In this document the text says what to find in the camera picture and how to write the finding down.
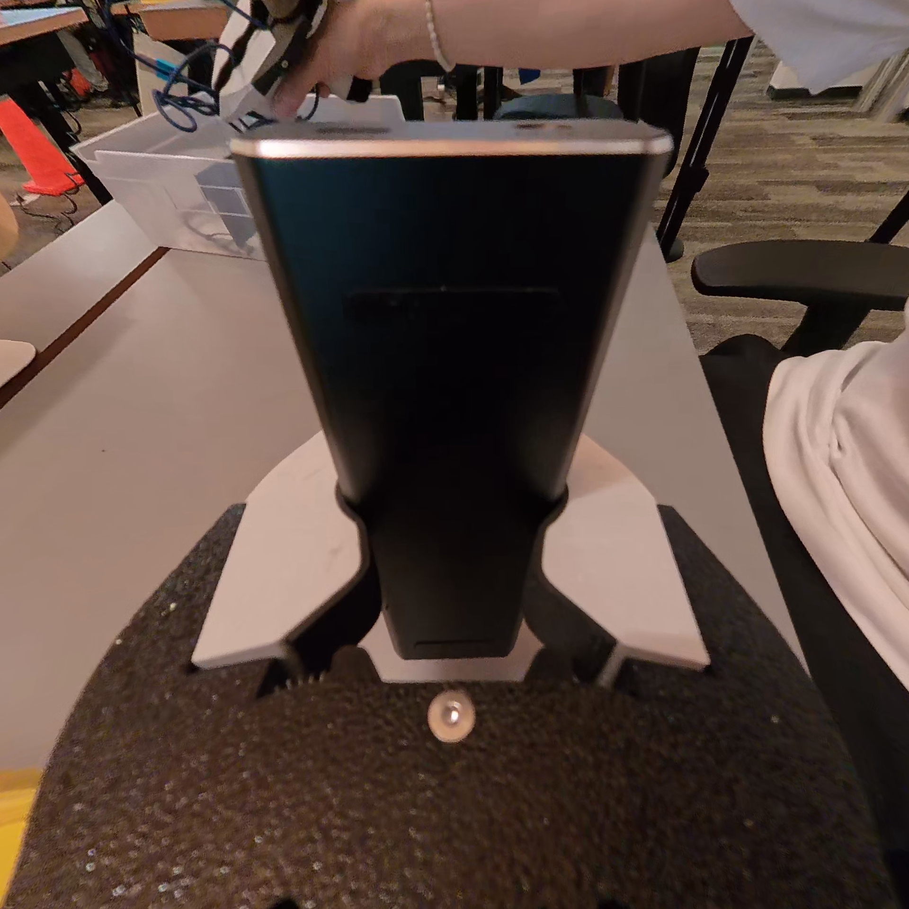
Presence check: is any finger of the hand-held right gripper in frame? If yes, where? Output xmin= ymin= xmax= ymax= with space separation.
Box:
xmin=212 ymin=0 xmax=276 ymax=97
xmin=226 ymin=81 xmax=285 ymax=134

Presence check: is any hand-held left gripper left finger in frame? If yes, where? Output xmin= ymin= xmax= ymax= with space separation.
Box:
xmin=190 ymin=429 xmax=388 ymax=679

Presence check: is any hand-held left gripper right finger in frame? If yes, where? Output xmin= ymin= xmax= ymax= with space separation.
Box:
xmin=520 ymin=435 xmax=713 ymax=688

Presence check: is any blue braided cable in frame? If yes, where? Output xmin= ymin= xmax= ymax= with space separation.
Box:
xmin=152 ymin=0 xmax=319 ymax=134

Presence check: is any clear plastic bin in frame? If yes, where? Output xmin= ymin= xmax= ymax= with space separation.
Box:
xmin=70 ymin=94 xmax=407 ymax=262

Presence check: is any black multiport usb hub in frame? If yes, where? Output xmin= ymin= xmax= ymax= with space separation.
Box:
xmin=229 ymin=119 xmax=676 ymax=663

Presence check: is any yellow plastic bin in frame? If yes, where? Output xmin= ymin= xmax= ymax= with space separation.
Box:
xmin=0 ymin=766 xmax=45 ymax=899

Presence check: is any person's right forearm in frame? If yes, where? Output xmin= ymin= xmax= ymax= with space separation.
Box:
xmin=440 ymin=0 xmax=755 ymax=72

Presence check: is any person's right hand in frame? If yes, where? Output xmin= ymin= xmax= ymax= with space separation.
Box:
xmin=273 ymin=0 xmax=436 ymax=123

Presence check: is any orange traffic cone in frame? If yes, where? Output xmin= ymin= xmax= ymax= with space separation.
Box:
xmin=0 ymin=98 xmax=85 ymax=196

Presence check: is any black tripod stand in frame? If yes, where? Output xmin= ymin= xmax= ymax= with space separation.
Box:
xmin=655 ymin=36 xmax=755 ymax=262

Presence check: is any white bead bracelet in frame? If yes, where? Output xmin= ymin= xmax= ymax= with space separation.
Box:
xmin=423 ymin=0 xmax=457 ymax=73

